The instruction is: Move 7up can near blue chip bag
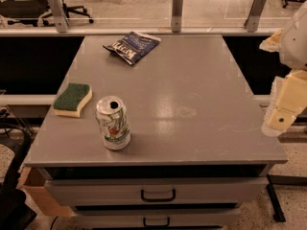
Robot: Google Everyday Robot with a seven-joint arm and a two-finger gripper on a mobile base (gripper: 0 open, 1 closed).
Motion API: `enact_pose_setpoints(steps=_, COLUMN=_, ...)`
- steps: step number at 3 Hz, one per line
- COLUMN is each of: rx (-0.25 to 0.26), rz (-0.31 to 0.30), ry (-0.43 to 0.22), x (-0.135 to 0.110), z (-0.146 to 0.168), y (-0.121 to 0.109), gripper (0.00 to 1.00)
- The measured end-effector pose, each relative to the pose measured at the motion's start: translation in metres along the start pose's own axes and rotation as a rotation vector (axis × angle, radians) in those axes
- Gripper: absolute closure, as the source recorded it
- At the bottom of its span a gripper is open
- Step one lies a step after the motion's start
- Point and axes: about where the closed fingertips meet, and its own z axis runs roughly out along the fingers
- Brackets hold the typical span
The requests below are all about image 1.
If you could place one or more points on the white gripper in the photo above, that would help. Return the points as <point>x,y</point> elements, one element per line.
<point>295,45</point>

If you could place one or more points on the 7up soda can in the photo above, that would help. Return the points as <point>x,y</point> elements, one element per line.
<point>111,115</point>

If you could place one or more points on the blue chip bag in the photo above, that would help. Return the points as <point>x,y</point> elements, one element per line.
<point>133,46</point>

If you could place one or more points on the black table leg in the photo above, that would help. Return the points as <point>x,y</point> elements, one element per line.
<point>278,213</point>

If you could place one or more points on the upper grey drawer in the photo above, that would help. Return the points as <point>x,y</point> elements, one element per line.
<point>101,192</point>

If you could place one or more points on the grey drawer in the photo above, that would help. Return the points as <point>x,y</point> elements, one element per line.
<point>179,218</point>
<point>101,192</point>

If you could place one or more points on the lower grey drawer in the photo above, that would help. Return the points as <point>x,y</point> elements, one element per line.
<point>179,218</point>

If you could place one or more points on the green yellow sponge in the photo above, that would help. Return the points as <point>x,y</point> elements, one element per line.
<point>72,100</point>

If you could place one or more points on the black office chair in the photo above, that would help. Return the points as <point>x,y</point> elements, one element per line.
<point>28,12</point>

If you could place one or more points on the cardboard box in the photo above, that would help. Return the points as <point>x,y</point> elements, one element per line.
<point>33,183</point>

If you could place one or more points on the black chair at left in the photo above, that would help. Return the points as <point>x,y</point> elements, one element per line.
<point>15,214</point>

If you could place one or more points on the right metal bracket post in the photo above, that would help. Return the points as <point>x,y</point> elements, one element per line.
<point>252,22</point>

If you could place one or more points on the metal bracket post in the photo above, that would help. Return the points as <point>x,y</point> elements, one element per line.
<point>177,8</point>
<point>252,22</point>
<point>60,20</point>

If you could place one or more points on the middle metal bracket post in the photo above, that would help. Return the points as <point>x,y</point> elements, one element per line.
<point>177,8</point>

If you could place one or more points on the black upper drawer handle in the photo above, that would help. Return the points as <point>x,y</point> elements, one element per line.
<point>157,197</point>

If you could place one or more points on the black drawer handle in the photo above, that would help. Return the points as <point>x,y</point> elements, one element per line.
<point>156,222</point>
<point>157,197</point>

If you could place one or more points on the black lower drawer handle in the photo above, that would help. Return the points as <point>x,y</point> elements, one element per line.
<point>156,222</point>

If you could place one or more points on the left metal bracket post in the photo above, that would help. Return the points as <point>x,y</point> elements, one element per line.
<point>60,20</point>

